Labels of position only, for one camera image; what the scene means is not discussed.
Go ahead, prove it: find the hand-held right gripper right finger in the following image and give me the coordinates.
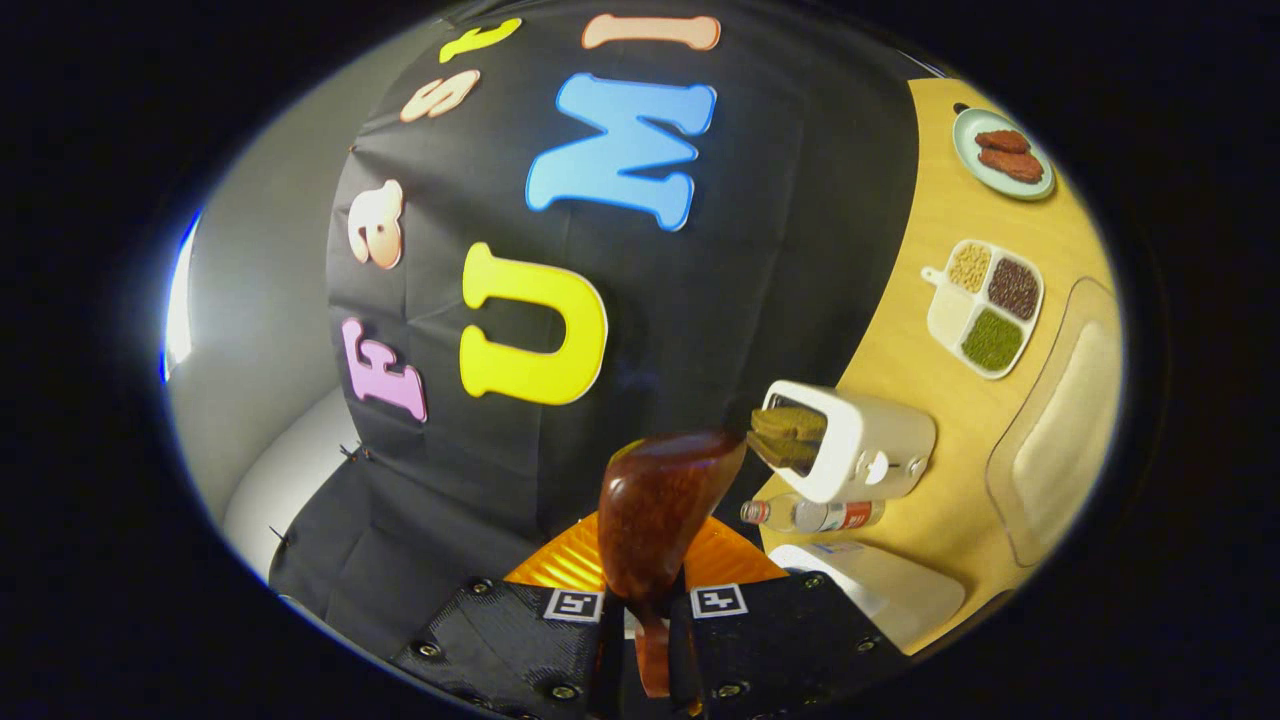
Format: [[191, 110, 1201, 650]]
[[668, 515, 913, 720]]

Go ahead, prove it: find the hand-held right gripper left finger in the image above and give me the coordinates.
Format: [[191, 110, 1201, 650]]
[[388, 512, 626, 720]]

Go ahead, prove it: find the white rice cooker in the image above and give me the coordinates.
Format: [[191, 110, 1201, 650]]
[[768, 540, 969, 651]]

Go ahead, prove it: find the brown wooden spoon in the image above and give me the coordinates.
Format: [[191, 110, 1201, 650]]
[[597, 430, 749, 699]]

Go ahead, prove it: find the clear tray of white rice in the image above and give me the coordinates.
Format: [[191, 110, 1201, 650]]
[[985, 277, 1126, 569]]

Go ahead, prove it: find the plastic bottle with red label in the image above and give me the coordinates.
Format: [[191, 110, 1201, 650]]
[[740, 495, 886, 534]]

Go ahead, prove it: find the brown toast slice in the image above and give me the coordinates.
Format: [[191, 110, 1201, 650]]
[[745, 430, 821, 473], [750, 405, 829, 443]]

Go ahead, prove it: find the white toaster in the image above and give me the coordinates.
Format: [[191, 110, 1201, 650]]
[[760, 380, 938, 504]]

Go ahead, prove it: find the black backdrop cloth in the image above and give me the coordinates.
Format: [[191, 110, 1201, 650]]
[[268, 0, 951, 661]]

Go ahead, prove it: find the pile of green beans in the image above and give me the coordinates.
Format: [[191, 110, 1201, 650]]
[[960, 307, 1025, 373]]

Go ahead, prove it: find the white divided dish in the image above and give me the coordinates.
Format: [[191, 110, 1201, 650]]
[[920, 238, 1046, 381]]

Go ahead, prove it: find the pile of yellow beans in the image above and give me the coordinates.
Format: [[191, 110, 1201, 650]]
[[948, 243, 993, 293]]

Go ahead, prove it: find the pile of dark red beans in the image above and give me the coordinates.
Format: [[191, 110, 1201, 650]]
[[987, 256, 1041, 321]]

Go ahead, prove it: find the large ceiling light panel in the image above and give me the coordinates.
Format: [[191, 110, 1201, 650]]
[[160, 208, 204, 383]]

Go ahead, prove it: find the pale green plate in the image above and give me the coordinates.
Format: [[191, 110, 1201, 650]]
[[951, 107, 1056, 202]]

